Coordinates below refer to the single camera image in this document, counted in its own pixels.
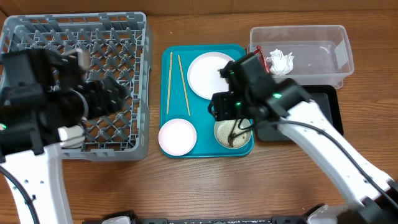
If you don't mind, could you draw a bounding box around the brown food piece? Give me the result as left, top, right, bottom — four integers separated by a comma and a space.
228, 133, 246, 148

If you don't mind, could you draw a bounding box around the white rice pile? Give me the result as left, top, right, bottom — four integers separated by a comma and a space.
216, 119, 249, 149

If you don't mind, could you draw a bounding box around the pink-white small bowl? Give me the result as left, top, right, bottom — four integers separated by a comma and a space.
158, 118, 197, 156

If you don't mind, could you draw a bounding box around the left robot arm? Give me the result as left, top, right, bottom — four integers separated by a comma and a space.
1, 49, 127, 223

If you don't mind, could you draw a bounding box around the red snack wrapper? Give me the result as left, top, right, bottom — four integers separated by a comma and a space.
254, 45, 270, 73

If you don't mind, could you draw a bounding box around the black tray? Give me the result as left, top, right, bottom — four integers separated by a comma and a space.
256, 85, 344, 142

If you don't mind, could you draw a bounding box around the white round plate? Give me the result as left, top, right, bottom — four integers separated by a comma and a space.
187, 52, 233, 100

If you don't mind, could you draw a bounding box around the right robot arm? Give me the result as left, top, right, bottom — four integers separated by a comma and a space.
208, 53, 397, 223

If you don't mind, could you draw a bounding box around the wooden chopstick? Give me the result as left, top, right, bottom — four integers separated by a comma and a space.
167, 52, 173, 114
177, 54, 191, 116

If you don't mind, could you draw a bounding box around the white tissue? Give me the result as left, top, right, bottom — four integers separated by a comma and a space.
266, 49, 294, 76

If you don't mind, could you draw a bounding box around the white paper cup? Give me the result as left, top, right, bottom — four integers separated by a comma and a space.
58, 125, 85, 149

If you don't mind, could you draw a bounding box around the grey dish rack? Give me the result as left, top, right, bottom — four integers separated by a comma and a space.
0, 11, 154, 162

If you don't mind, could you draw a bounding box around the clear plastic bin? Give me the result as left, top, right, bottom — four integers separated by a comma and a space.
248, 25, 354, 89

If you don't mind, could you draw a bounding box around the teal serving tray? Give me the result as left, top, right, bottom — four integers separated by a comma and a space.
160, 44, 254, 158

